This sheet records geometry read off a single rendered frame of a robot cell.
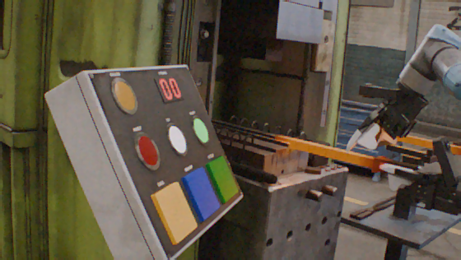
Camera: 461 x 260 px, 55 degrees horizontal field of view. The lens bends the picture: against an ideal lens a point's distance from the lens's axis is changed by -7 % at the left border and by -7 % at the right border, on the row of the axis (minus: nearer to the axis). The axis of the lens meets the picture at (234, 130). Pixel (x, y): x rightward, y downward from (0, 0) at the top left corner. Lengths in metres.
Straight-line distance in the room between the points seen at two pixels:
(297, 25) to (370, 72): 8.40
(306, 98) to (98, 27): 0.69
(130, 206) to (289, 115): 1.02
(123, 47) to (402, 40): 8.45
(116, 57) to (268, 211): 0.52
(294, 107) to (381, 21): 8.07
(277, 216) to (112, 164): 0.66
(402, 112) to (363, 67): 8.58
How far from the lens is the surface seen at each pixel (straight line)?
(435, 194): 1.11
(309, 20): 1.29
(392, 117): 1.11
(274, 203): 1.19
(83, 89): 0.64
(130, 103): 0.69
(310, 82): 1.57
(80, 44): 1.39
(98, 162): 0.65
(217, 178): 0.84
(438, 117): 9.08
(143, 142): 0.68
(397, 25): 9.43
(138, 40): 1.07
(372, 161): 1.17
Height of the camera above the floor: 1.25
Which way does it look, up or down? 10 degrees down
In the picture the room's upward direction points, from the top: 5 degrees clockwise
